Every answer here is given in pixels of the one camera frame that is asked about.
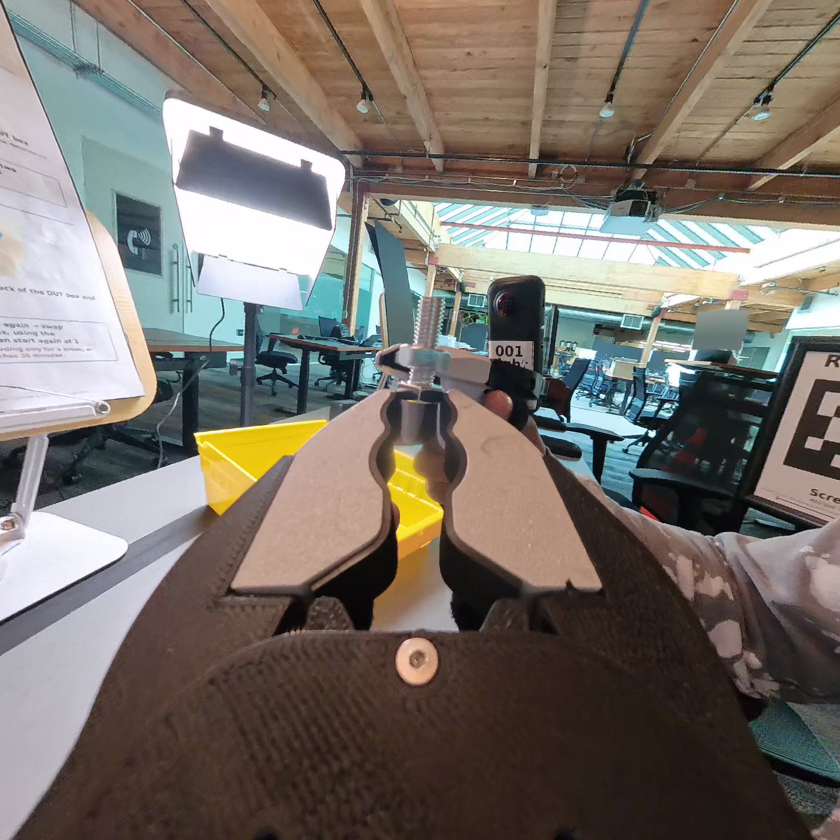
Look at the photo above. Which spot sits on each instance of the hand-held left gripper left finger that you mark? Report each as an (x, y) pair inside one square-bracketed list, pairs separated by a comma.
[(315, 499)]

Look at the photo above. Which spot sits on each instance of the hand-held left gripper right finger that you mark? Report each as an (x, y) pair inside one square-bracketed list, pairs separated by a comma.
[(512, 512)]

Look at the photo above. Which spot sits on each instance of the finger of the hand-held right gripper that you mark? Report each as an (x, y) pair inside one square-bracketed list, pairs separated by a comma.
[(463, 367), (394, 358)]

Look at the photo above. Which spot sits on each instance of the steel hex nut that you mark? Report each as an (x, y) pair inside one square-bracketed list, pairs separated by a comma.
[(430, 359)]

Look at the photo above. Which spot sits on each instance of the steel bolt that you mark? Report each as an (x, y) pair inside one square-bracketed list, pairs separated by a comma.
[(430, 321)]

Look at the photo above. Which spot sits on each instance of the yellow plastic bin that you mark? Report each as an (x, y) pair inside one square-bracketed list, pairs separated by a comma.
[(249, 459)]

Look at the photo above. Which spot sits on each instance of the person's right forearm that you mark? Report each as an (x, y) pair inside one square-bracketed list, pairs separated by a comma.
[(754, 590)]

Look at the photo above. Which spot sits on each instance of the person's right hand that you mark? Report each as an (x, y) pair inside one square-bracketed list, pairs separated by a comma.
[(499, 403)]

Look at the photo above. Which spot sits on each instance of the black office chair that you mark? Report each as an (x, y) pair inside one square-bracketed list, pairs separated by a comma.
[(334, 354), (275, 361), (577, 433)]

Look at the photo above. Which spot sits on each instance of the black panel board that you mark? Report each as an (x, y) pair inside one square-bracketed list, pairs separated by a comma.
[(394, 282)]

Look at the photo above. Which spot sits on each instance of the wooden office desk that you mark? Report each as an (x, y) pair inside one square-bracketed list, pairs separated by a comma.
[(190, 341), (315, 341)]

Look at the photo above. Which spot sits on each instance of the ceiling projector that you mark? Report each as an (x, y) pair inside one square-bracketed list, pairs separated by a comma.
[(630, 210)]

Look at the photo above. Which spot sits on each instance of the studio light on stand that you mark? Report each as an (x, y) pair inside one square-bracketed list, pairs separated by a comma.
[(262, 229)]

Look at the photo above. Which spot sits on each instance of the black mesh chair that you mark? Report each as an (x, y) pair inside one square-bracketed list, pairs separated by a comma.
[(702, 426)]

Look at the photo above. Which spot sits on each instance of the track spotlight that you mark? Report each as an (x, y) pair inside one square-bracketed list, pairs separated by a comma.
[(607, 107), (761, 108), (264, 100), (363, 102)]

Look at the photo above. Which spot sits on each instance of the wooden document stand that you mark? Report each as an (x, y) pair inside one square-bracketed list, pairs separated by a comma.
[(59, 558)]

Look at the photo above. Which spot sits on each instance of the framed marker sign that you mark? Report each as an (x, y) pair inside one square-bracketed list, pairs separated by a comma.
[(800, 420)]

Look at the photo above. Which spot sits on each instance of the printed instruction sheet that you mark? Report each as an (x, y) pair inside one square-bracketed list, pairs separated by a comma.
[(52, 262)]

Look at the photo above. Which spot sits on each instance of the black wall sign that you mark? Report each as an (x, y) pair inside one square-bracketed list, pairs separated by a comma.
[(138, 233)]

